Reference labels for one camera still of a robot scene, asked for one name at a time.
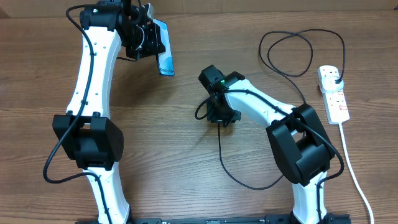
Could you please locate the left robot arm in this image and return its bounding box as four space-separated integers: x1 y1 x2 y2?
52 0 175 223

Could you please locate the white power strip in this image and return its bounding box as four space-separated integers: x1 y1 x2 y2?
318 65 349 124

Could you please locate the white power strip cord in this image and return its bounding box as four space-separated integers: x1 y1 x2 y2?
338 122 375 224

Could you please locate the white USB charger adapter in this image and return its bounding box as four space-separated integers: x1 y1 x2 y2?
320 77 344 94

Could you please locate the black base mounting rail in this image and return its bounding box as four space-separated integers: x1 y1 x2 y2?
75 213 351 224

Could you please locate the blue screen smartphone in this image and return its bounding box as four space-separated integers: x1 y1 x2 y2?
153 19 175 77

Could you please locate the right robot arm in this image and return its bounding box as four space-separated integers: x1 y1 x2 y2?
198 65 338 223

